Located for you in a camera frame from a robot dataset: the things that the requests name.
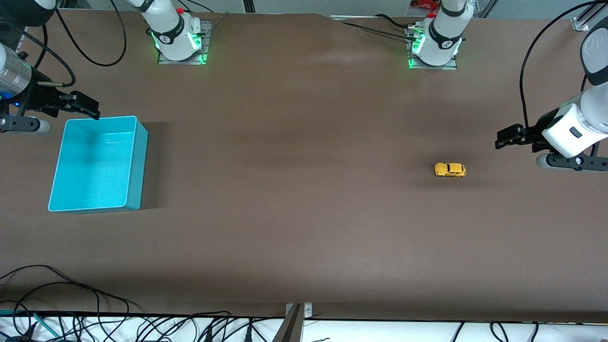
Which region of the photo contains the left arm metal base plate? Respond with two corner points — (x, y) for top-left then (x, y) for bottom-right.
(405, 26), (459, 71)

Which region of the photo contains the cyan plastic storage bin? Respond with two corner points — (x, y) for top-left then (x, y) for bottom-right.
(47, 115), (149, 213)

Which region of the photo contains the small metal table bracket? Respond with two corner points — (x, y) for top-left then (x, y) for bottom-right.
(285, 303), (313, 318)

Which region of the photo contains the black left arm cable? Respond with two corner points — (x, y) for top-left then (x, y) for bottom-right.
(520, 0), (608, 130)

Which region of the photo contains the thin black right gripper cable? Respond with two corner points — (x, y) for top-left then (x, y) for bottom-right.
(0, 19), (76, 88)

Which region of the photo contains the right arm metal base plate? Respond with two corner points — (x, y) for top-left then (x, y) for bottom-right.
(157, 20), (212, 66)

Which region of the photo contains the long black table cable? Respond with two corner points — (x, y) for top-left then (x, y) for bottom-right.
(0, 264), (76, 285)
(0, 281), (142, 315)

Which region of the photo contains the yellow beetle toy car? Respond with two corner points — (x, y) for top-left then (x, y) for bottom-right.
(434, 162), (467, 178)

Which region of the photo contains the thick black base cable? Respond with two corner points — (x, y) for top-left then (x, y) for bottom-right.
(375, 13), (416, 30)

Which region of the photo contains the black looping right arm cable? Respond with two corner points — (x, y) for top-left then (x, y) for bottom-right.
(55, 0), (127, 67)

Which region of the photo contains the teal cable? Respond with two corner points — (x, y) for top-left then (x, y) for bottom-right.
(0, 309), (60, 339)

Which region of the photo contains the aluminium frame profile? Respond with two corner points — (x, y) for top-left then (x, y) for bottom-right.
(572, 0), (608, 32)

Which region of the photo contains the grey metal camera pole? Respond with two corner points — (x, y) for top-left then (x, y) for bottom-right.
(272, 304), (304, 342)

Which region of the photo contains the thin black base cable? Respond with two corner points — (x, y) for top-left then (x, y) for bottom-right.
(340, 21), (410, 39)

